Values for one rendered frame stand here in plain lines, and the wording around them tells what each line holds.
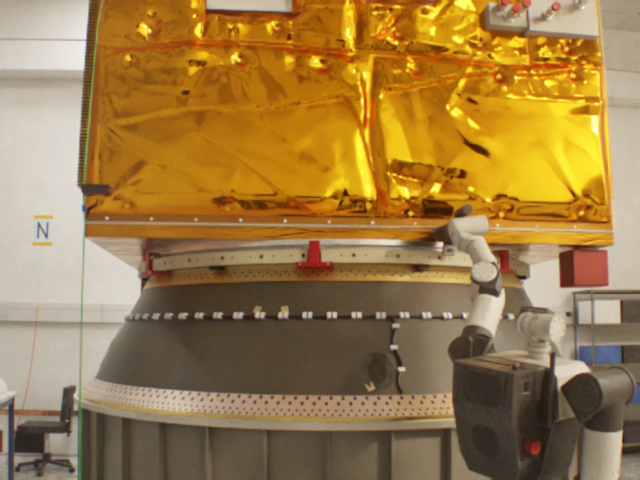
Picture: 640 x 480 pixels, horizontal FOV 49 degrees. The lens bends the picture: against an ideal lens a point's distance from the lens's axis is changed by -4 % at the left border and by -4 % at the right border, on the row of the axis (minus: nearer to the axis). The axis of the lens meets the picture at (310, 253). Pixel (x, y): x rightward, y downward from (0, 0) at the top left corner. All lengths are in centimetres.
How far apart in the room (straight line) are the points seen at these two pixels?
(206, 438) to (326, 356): 46
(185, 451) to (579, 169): 173
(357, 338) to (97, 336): 590
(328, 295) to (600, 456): 110
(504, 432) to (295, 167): 123
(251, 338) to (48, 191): 609
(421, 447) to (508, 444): 59
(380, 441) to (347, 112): 115
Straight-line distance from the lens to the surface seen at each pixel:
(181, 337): 260
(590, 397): 172
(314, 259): 246
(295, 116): 261
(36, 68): 839
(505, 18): 290
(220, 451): 237
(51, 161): 840
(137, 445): 260
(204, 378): 245
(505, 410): 175
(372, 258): 249
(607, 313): 861
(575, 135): 287
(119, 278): 807
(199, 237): 256
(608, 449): 179
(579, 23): 302
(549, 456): 186
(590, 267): 290
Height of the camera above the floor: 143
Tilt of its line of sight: 6 degrees up
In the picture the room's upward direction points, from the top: straight up
